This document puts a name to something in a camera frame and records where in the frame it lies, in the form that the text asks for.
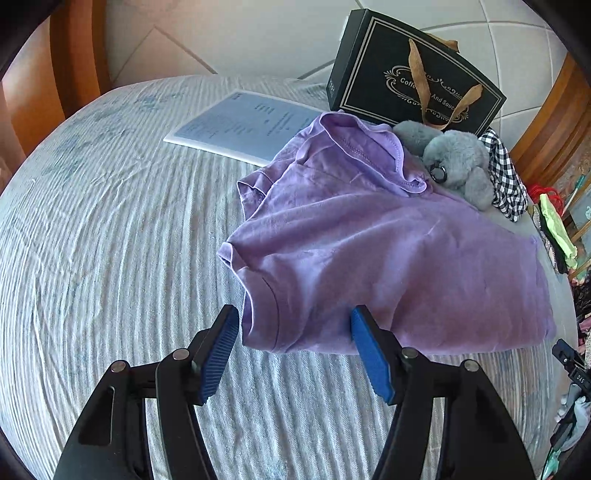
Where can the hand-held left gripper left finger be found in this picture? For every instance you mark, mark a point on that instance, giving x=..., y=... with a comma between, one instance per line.
x=220, y=356

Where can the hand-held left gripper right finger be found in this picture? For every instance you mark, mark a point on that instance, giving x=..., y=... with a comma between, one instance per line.
x=372, y=356

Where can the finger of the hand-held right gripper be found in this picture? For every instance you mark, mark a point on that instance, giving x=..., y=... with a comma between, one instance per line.
x=572, y=361

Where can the purple t-shirt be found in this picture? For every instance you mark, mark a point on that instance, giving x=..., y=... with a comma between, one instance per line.
x=369, y=258

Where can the light green cloth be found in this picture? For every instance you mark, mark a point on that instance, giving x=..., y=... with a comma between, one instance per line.
x=559, y=227

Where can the grey striped bed sheet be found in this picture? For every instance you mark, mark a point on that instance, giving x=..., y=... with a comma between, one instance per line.
x=115, y=258

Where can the red cloth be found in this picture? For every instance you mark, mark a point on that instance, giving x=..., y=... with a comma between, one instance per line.
x=545, y=194

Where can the black white checkered cloth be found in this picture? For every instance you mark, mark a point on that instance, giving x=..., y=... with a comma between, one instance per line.
x=505, y=177

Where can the grey plush toy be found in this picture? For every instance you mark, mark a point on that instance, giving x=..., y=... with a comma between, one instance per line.
x=455, y=159

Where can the white paper booklet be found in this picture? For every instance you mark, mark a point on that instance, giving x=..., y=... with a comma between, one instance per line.
x=242, y=124

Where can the black gift bag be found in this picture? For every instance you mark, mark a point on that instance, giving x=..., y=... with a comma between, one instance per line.
x=418, y=83

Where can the wooden headboard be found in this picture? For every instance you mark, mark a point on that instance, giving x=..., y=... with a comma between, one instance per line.
x=62, y=69

